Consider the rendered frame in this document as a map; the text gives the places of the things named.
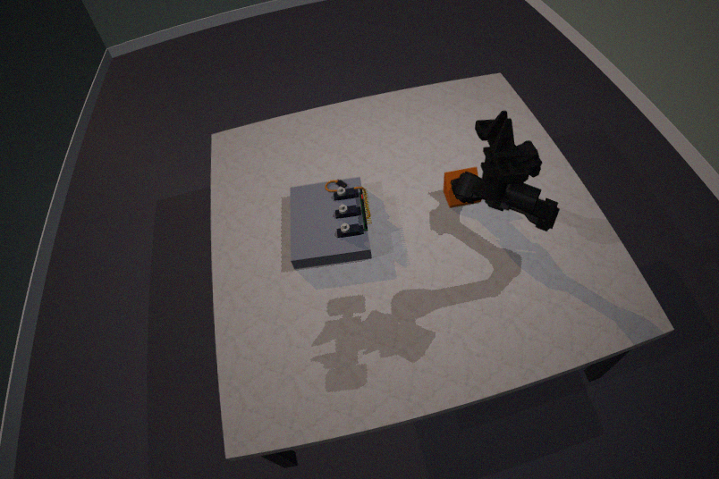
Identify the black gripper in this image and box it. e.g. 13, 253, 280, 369
475, 111, 529, 185

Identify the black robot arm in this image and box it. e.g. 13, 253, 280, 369
451, 140, 559, 231

